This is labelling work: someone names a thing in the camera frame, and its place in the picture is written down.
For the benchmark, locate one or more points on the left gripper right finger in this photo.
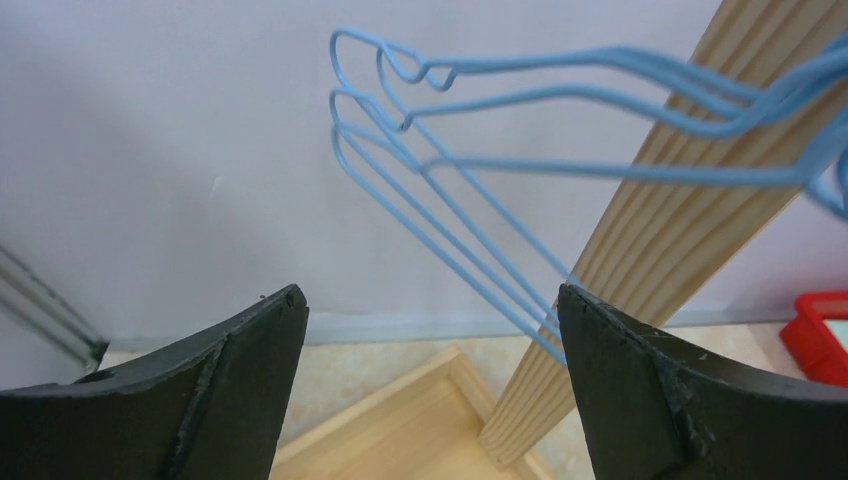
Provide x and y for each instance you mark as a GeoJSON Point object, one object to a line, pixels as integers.
{"type": "Point", "coordinates": [654, 406]}

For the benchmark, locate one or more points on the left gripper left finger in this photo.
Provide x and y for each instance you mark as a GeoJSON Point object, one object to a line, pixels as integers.
{"type": "Point", "coordinates": [209, 406]}

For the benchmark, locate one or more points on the red plastic bin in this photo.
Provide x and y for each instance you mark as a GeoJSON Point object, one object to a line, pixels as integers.
{"type": "Point", "coordinates": [816, 338]}

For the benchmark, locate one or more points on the wooden clothes rack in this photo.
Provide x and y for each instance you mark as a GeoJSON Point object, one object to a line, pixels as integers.
{"type": "Point", "coordinates": [652, 250]}

